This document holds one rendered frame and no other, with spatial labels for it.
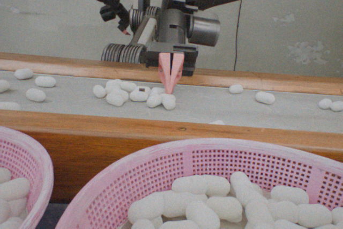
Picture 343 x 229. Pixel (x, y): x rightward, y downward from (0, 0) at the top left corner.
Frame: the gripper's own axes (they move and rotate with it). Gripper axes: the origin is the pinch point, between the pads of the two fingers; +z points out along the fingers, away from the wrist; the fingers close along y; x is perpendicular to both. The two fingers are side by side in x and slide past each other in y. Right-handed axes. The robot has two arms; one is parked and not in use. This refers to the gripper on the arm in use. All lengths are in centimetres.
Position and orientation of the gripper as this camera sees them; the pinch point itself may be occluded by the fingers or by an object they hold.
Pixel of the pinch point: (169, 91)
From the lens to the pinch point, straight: 50.6
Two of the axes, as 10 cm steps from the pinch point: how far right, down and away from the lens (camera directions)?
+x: -0.7, 5.3, 8.5
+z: -0.4, 8.5, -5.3
